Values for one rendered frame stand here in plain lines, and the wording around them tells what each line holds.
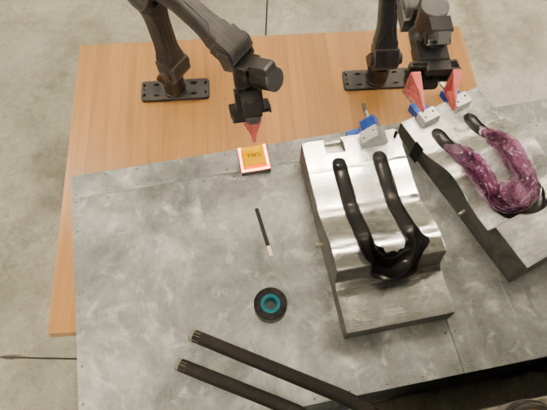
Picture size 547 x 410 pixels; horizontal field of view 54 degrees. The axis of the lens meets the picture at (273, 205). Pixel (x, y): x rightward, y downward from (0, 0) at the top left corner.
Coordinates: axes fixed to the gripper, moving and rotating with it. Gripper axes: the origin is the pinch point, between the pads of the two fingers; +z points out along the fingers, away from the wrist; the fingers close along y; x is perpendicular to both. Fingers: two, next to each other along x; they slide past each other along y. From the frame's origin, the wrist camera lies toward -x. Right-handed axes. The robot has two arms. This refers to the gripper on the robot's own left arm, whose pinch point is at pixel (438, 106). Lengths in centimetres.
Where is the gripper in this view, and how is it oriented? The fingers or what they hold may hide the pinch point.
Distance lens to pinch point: 116.9
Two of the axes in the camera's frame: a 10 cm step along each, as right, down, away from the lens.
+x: 0.0, 4.0, 9.2
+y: 10.0, -0.6, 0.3
